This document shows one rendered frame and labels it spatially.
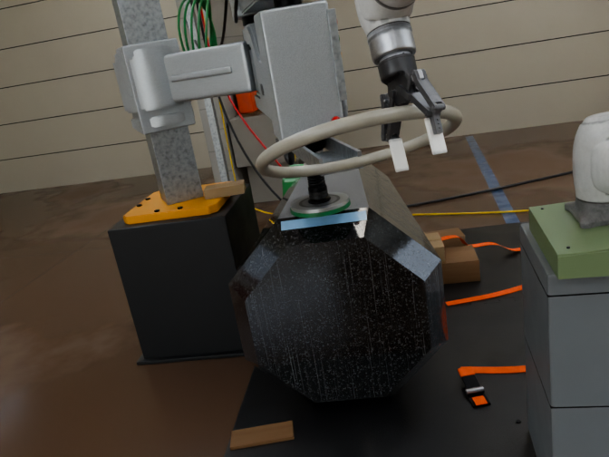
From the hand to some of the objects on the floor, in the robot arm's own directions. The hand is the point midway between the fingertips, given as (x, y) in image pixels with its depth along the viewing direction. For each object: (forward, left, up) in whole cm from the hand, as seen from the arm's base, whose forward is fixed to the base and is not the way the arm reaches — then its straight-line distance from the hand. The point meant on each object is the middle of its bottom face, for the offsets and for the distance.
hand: (419, 157), depth 112 cm
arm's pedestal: (-43, -44, -123) cm, 138 cm away
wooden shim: (+76, -63, -116) cm, 152 cm away
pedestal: (+128, -156, -117) cm, 233 cm away
